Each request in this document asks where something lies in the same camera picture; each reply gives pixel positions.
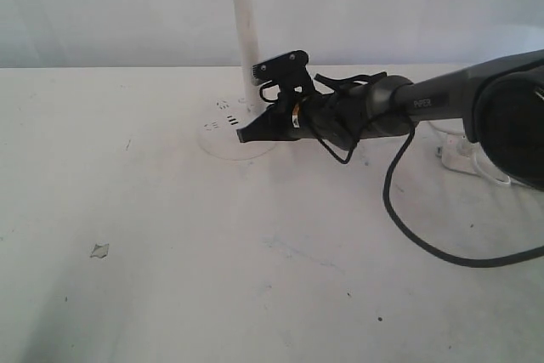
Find white plug with cord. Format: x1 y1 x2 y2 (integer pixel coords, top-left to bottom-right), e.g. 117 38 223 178
424 120 513 188

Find white desk lamp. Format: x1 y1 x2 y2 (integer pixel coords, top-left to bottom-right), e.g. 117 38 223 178
195 0 275 161

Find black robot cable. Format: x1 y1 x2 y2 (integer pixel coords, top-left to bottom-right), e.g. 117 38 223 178
382 133 544 269

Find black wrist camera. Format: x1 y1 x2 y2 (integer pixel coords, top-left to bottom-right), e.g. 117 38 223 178
252 50 316 104

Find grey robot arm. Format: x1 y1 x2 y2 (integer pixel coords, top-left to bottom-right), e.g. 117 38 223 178
237 50 543 189

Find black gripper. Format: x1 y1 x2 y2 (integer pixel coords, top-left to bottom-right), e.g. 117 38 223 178
236 93 374 150

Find white power strip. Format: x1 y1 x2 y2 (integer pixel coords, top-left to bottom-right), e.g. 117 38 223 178
435 133 511 181

